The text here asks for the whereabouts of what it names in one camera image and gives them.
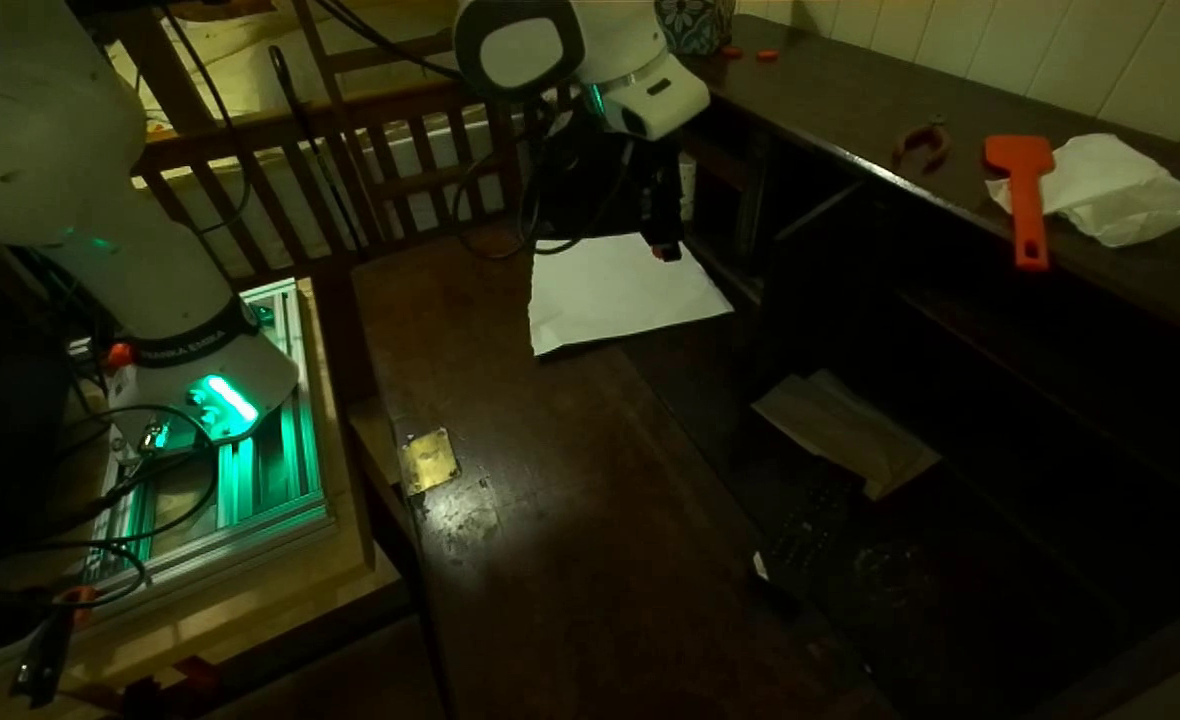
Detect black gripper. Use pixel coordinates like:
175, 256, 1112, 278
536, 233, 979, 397
536, 126, 690, 266

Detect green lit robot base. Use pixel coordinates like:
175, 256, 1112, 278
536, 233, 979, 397
81, 271, 342, 593

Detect white paper sheet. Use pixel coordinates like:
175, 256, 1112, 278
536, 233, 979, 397
525, 230, 740, 360

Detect patterned tissue box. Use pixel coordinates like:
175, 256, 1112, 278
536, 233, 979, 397
653, 0, 732, 59

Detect dark wooden desk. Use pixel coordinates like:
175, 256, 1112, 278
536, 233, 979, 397
313, 14, 1180, 720

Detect wooden railing furniture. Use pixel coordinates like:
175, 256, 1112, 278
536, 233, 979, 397
106, 0, 545, 278

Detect brass lock plate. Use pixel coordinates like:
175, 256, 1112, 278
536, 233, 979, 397
392, 423, 464, 500

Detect orange scraper tool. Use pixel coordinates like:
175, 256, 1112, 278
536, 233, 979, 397
979, 133, 1059, 278

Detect crumpled white cloth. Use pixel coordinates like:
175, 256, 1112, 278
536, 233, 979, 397
983, 129, 1180, 251

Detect small dark red ring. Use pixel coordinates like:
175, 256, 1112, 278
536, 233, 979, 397
896, 126, 958, 178

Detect black floor cables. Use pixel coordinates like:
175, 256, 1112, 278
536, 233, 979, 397
0, 397, 226, 634

